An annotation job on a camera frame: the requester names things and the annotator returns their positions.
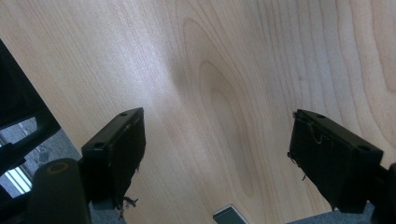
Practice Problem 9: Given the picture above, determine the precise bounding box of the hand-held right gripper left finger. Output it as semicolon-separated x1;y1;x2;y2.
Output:
80;107;147;210

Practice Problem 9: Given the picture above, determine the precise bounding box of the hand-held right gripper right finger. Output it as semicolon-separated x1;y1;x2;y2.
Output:
287;108;384;215

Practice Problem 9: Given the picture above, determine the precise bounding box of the silver aluminium profile bar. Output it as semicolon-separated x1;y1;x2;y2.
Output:
0;166;34;195

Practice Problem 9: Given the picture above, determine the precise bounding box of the black metal stand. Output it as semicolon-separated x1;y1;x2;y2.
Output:
0;39;62;177

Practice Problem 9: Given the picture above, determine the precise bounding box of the small grey device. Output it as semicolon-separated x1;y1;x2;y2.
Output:
212;203;250;224

